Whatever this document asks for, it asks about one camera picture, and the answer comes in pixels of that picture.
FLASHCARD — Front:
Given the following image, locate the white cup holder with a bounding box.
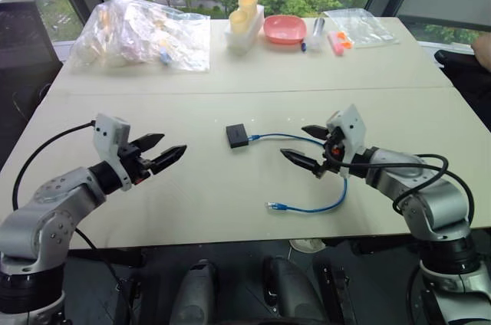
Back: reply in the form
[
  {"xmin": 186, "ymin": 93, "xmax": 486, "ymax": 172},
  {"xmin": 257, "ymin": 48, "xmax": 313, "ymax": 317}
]
[{"xmin": 223, "ymin": 5, "xmax": 266, "ymax": 57}]

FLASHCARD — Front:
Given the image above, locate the grey rounded shape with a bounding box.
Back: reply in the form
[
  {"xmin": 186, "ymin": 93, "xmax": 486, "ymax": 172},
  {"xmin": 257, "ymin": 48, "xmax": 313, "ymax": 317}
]
[{"xmin": 179, "ymin": 258, "xmax": 220, "ymax": 325}]

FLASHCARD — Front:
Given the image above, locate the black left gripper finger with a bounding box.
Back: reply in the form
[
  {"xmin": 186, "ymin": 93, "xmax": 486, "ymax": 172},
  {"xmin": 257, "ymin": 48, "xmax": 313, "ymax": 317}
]
[
  {"xmin": 132, "ymin": 133, "xmax": 166, "ymax": 155},
  {"xmin": 149, "ymin": 144, "xmax": 188, "ymax": 176}
]

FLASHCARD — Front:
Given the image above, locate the flat clear plastic bag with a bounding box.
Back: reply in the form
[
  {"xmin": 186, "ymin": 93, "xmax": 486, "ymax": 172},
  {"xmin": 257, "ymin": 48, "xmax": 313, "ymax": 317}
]
[{"xmin": 321, "ymin": 8, "xmax": 396, "ymax": 50}]

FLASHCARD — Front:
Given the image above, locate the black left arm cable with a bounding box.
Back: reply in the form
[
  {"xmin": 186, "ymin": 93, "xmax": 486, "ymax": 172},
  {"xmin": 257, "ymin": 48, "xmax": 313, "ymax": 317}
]
[{"xmin": 12, "ymin": 120, "xmax": 97, "ymax": 212}]

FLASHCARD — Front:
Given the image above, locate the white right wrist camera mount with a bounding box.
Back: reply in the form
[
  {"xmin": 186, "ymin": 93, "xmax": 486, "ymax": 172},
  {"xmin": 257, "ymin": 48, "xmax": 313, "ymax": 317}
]
[{"xmin": 325, "ymin": 104, "xmax": 367, "ymax": 179}]

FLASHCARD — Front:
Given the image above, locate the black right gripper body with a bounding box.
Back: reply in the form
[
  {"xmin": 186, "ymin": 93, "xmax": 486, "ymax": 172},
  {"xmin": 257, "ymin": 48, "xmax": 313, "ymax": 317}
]
[{"xmin": 315, "ymin": 126, "xmax": 347, "ymax": 179}]

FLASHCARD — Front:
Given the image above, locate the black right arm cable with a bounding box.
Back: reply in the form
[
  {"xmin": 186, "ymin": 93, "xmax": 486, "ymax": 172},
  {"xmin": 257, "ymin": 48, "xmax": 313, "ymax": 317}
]
[{"xmin": 325, "ymin": 153, "xmax": 476, "ymax": 234}]

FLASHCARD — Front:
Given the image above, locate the orange small toy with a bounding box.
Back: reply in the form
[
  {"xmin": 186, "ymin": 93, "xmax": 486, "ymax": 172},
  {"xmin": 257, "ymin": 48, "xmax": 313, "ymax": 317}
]
[{"xmin": 335, "ymin": 31, "xmax": 354, "ymax": 51}]

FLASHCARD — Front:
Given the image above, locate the clear plastic bag of items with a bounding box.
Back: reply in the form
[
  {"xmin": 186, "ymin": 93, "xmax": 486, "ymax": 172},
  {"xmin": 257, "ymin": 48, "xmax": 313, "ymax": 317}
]
[{"xmin": 68, "ymin": 0, "xmax": 213, "ymax": 74}]

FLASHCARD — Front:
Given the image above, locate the white shoe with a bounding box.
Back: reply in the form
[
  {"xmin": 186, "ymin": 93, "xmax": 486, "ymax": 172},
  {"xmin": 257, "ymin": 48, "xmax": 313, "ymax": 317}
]
[{"xmin": 288, "ymin": 238, "xmax": 327, "ymax": 254}]

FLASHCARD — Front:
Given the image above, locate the black office chair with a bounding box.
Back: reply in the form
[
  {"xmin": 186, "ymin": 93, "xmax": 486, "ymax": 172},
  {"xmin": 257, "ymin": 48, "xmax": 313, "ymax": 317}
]
[{"xmin": 433, "ymin": 48, "xmax": 491, "ymax": 131}]

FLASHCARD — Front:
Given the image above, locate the small black adapter box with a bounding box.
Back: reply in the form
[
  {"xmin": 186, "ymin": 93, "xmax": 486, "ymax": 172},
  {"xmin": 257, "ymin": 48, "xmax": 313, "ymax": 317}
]
[{"xmin": 225, "ymin": 123, "xmax": 251, "ymax": 151}]

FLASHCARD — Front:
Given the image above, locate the pale yellow cup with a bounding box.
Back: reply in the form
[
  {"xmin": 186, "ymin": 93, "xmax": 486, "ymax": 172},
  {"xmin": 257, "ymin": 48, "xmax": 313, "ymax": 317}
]
[
  {"xmin": 229, "ymin": 9, "xmax": 253, "ymax": 35},
  {"xmin": 238, "ymin": 0, "xmax": 259, "ymax": 18}
]

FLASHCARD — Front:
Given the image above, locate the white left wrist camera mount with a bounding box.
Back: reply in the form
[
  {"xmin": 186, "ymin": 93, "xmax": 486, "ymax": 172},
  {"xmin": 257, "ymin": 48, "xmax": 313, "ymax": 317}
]
[{"xmin": 93, "ymin": 113, "xmax": 133, "ymax": 191}]

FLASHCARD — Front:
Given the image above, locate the blue Ethernet cable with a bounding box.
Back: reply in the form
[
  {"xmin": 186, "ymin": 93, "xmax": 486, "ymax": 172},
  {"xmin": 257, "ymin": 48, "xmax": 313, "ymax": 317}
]
[{"xmin": 247, "ymin": 132, "xmax": 349, "ymax": 215}]

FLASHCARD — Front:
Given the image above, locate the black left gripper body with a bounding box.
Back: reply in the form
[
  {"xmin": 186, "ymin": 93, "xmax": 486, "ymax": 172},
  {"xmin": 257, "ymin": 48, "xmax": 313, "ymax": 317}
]
[{"xmin": 117, "ymin": 142, "xmax": 154, "ymax": 187}]

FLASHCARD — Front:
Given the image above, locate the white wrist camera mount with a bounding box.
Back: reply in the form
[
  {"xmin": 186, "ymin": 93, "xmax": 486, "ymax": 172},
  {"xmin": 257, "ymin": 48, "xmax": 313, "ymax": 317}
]
[
  {"xmin": 93, "ymin": 113, "xmax": 133, "ymax": 191},
  {"xmin": 325, "ymin": 104, "xmax": 367, "ymax": 179}
]

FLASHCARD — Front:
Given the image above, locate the pink marker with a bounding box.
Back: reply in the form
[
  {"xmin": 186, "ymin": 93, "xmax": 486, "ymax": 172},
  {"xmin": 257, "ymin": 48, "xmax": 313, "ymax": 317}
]
[{"xmin": 327, "ymin": 31, "xmax": 345, "ymax": 57}]

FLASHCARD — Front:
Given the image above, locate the pink bowl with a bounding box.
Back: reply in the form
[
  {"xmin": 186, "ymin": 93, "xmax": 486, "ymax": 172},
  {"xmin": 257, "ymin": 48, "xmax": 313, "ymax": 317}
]
[{"xmin": 262, "ymin": 15, "xmax": 308, "ymax": 47}]

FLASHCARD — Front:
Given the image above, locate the black rounded shape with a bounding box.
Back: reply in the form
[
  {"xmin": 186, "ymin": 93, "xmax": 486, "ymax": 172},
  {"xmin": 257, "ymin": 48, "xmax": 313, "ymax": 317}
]
[{"xmin": 262, "ymin": 254, "xmax": 328, "ymax": 325}]

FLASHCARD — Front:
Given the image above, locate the clear plastic cup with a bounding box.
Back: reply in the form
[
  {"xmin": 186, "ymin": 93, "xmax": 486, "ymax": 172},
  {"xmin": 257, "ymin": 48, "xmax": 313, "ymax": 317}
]
[{"xmin": 308, "ymin": 17, "xmax": 328, "ymax": 51}]

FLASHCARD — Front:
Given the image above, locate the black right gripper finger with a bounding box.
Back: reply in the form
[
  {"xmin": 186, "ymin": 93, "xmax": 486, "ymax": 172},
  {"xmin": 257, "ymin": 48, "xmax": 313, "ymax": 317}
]
[
  {"xmin": 301, "ymin": 123, "xmax": 329, "ymax": 141},
  {"xmin": 280, "ymin": 148, "xmax": 323, "ymax": 178}
]

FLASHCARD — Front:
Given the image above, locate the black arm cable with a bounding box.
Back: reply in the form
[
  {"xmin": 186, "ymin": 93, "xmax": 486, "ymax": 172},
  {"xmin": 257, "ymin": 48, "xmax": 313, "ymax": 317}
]
[
  {"xmin": 12, "ymin": 120, "xmax": 97, "ymax": 212},
  {"xmin": 325, "ymin": 153, "xmax": 476, "ymax": 234}
]

